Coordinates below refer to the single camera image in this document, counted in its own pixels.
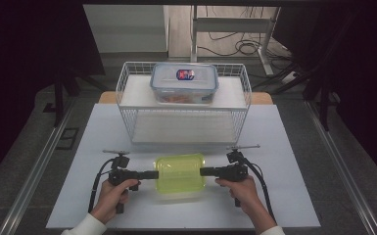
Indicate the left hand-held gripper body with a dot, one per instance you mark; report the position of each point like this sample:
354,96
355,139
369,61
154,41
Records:
120,175

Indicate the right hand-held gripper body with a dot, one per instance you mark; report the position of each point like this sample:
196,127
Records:
235,172

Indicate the green plastic container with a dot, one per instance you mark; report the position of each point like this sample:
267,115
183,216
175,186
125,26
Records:
180,173

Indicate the clear container with blue-rimmed lid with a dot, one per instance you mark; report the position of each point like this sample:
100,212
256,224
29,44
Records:
184,84

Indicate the person's right hand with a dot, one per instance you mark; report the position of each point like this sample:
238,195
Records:
243,192

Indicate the person's left hand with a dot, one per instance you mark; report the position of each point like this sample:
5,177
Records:
111,202

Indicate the wooden table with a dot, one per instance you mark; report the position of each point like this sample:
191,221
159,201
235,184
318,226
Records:
106,97

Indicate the dark metal stand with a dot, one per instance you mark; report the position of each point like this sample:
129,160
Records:
58,98
323,98

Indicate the white power strip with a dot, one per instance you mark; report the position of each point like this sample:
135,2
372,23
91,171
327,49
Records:
290,77

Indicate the white cabinet panel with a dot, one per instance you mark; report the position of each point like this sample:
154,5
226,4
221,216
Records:
127,29

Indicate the dark curtain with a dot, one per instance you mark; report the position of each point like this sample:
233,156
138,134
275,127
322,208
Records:
365,65

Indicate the black floor bracket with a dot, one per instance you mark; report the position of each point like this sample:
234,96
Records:
68,138

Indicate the metal floor rail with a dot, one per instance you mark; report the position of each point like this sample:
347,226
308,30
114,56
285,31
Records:
342,169
36,169

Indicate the white metal desk frame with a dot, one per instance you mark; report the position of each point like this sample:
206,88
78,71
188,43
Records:
231,25

